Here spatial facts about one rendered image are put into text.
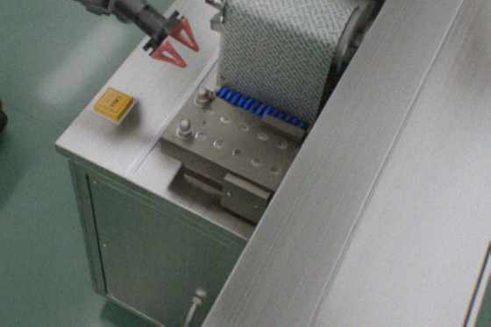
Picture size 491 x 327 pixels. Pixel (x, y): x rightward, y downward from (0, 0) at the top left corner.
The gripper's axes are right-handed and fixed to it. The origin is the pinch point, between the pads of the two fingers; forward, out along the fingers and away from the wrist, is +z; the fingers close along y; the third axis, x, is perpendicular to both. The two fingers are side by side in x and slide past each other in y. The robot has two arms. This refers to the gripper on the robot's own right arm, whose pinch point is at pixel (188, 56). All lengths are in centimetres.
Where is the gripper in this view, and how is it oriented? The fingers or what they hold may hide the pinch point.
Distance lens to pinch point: 156.5
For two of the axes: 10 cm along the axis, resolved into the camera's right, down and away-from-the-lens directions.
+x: 4.7, -3.4, -8.2
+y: -4.8, 6.8, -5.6
